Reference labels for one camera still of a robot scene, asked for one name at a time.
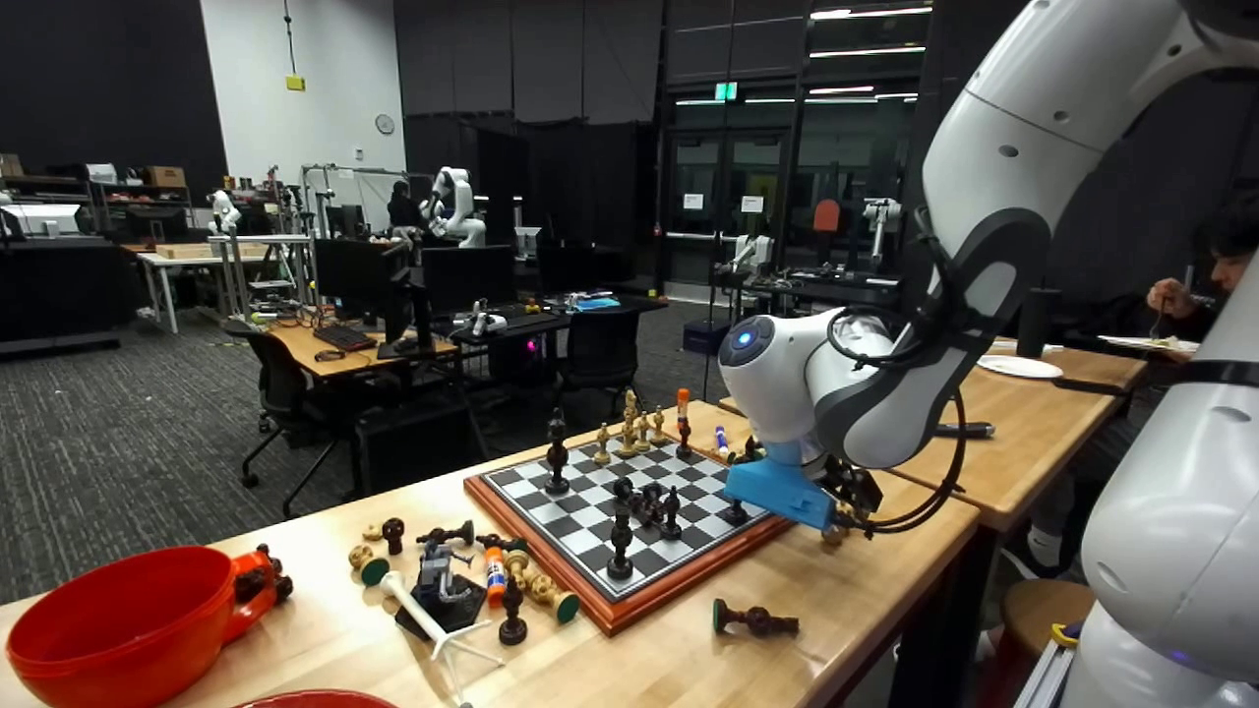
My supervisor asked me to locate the red plastic bowl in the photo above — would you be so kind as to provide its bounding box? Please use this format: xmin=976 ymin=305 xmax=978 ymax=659
xmin=8 ymin=547 xmax=235 ymax=708

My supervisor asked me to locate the white plate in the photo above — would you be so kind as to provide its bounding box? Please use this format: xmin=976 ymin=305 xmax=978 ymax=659
xmin=978 ymin=355 xmax=1061 ymax=383

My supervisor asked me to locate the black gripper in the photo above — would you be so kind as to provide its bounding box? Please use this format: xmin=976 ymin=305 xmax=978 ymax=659
xmin=824 ymin=456 xmax=880 ymax=528

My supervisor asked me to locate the black bishop chess piece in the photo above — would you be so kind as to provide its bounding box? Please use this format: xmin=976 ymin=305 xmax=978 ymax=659
xmin=547 ymin=418 xmax=569 ymax=496

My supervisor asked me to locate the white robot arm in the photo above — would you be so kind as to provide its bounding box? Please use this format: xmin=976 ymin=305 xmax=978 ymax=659
xmin=720 ymin=0 xmax=1259 ymax=708

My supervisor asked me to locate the wooden framed chessboard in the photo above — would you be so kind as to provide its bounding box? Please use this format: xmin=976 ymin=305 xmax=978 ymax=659
xmin=463 ymin=443 xmax=788 ymax=632

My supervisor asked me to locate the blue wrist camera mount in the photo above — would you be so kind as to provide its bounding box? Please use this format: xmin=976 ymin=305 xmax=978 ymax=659
xmin=724 ymin=443 xmax=834 ymax=532

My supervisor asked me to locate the white king chess piece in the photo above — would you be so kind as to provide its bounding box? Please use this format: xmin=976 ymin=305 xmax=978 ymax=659
xmin=817 ymin=528 xmax=847 ymax=551

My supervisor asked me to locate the black chess piece lying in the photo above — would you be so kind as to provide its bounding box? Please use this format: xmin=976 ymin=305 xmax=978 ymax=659
xmin=711 ymin=598 xmax=800 ymax=636

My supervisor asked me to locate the seated person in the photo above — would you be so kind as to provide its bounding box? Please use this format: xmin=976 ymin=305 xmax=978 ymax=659
xmin=1144 ymin=195 xmax=1259 ymax=341

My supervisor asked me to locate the background white robot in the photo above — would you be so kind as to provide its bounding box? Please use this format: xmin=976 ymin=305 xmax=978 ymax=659
xmin=421 ymin=166 xmax=483 ymax=246

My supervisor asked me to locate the red plate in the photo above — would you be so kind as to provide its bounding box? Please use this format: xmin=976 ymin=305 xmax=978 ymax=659
xmin=235 ymin=687 xmax=392 ymax=708

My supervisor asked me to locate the black king chess piece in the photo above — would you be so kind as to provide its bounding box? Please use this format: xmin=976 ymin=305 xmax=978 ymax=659
xmin=606 ymin=509 xmax=635 ymax=581

